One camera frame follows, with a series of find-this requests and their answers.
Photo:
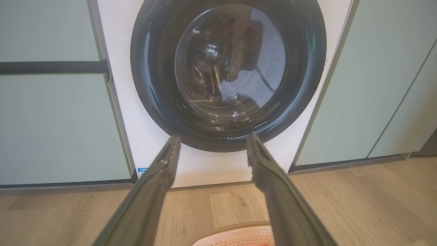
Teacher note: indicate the blue energy label sticker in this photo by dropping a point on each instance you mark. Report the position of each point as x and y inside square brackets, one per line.
[142, 171]

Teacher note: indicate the pale green right cabinet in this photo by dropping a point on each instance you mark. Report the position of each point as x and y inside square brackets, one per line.
[372, 85]

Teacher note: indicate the round black washing machine door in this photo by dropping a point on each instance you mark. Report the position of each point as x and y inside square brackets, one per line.
[228, 68]

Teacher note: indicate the pale green cabinet with black gap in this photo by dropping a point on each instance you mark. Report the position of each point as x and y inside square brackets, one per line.
[54, 126]

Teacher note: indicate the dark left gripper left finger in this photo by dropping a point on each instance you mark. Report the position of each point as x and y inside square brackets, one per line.
[146, 201]

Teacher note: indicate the white perforated laundry basket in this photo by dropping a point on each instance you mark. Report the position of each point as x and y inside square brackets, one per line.
[239, 235]

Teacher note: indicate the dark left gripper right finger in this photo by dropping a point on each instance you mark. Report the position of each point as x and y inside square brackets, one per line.
[283, 205]

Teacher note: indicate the white front-load washing machine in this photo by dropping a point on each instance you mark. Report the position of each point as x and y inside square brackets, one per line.
[211, 167]

